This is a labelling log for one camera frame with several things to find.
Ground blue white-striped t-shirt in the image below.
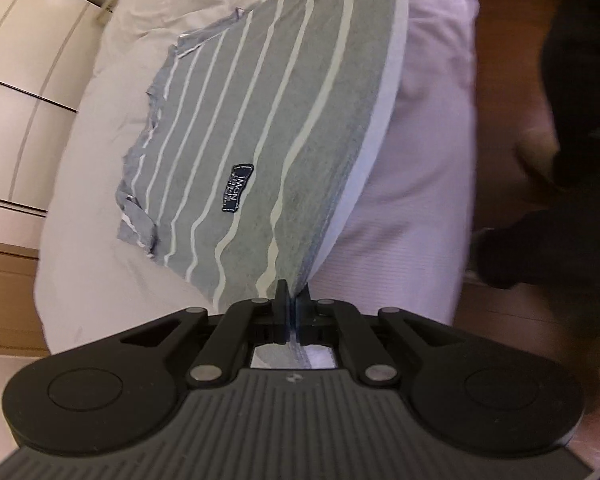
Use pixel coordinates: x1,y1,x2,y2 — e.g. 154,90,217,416
116,0,411,368

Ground brown wooden door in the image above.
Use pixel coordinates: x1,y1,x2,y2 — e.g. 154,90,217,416
0,237,48,357

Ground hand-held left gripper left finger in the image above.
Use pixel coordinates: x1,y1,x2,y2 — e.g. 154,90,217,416
120,280,292,390

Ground person's black pants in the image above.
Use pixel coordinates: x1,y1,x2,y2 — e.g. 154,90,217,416
472,0,600,411

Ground cream wardrobe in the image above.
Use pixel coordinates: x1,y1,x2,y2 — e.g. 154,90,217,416
0,0,126,251

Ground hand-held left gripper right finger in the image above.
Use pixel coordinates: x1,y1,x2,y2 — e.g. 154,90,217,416
292,285,473,390

